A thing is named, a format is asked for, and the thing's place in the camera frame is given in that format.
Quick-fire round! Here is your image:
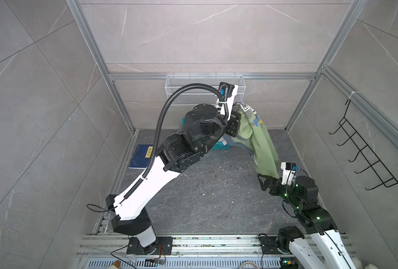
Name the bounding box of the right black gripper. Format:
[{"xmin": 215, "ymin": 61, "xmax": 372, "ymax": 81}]
[{"xmin": 258, "ymin": 173, "xmax": 302, "ymax": 210}]

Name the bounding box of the green tank top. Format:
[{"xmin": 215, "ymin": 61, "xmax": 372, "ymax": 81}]
[{"xmin": 225, "ymin": 102, "xmax": 281, "ymax": 179}]

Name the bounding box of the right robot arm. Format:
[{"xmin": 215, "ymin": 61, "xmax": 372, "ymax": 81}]
[{"xmin": 257, "ymin": 174, "xmax": 356, "ymax": 269}]

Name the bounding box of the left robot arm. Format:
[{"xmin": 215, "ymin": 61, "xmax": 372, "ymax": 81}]
[{"xmin": 105, "ymin": 104, "xmax": 241, "ymax": 251}]

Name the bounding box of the teal plastic basket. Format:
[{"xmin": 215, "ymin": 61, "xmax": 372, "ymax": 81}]
[{"xmin": 179, "ymin": 115, "xmax": 228, "ymax": 153}]

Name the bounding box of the blue book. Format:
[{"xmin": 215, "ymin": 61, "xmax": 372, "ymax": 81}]
[{"xmin": 129, "ymin": 144, "xmax": 153, "ymax": 169}]

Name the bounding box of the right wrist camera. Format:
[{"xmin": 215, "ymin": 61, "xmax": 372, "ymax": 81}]
[{"xmin": 280, "ymin": 162, "xmax": 299, "ymax": 186}]

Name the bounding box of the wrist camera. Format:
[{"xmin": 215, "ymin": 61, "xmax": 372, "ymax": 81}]
[
  {"xmin": 280, "ymin": 162, "xmax": 299, "ymax": 186},
  {"xmin": 218, "ymin": 82, "xmax": 239, "ymax": 118}
]

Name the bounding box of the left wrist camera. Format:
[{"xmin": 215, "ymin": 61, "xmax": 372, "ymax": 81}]
[{"xmin": 218, "ymin": 82, "xmax": 239, "ymax": 118}]

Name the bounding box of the white wire mesh shelf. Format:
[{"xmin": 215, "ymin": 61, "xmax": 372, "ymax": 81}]
[{"xmin": 165, "ymin": 75, "xmax": 246, "ymax": 106}]

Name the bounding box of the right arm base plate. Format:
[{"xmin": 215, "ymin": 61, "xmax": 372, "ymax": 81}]
[{"xmin": 258, "ymin": 234, "xmax": 286, "ymax": 254}]

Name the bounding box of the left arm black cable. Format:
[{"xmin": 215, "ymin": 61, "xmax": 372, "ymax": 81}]
[{"xmin": 141, "ymin": 83, "xmax": 224, "ymax": 179}]

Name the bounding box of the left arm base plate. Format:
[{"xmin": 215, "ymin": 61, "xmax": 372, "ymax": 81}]
[{"xmin": 126, "ymin": 236, "xmax": 174, "ymax": 256}]

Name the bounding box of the black wire hook rack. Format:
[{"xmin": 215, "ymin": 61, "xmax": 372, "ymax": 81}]
[{"xmin": 329, "ymin": 100, "xmax": 398, "ymax": 191}]

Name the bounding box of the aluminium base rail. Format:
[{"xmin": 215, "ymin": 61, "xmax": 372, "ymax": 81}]
[{"xmin": 75, "ymin": 234, "xmax": 262, "ymax": 261}]

